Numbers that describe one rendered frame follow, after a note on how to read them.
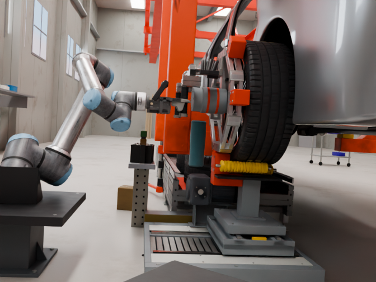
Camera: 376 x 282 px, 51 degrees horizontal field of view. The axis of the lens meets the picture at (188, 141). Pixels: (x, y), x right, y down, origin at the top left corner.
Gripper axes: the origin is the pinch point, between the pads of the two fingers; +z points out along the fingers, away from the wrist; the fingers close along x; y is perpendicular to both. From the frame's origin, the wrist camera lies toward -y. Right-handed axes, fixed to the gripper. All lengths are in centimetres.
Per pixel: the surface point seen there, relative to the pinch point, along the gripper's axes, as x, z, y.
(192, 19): -60, 7, -56
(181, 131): -60, 4, 16
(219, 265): 20, 17, 75
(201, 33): -909, 126, -251
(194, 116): -62, 12, 6
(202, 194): -39, 17, 53
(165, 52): -253, 0, -69
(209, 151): -60, 23, 28
